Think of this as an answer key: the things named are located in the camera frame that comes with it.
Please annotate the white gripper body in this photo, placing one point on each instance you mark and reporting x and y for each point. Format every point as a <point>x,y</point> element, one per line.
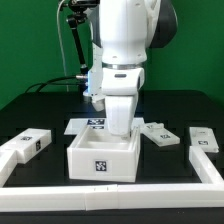
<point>121,88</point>

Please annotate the white cabinet box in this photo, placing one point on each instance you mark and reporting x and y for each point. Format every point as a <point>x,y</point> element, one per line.
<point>95,154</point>

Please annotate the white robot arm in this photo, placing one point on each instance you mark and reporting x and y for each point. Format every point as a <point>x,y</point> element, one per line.
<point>121,32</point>

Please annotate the white cabinet top block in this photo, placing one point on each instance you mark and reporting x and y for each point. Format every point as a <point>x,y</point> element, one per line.
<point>28,143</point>

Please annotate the white U-shaped fence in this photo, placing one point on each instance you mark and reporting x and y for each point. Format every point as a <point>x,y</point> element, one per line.
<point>208,192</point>

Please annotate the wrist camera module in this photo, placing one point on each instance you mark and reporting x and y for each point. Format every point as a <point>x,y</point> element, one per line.
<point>98,103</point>

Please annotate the white marker base plate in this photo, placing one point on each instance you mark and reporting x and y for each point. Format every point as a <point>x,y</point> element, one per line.
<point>75,125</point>

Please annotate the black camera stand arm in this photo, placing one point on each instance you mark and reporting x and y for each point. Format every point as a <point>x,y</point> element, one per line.
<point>77,36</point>

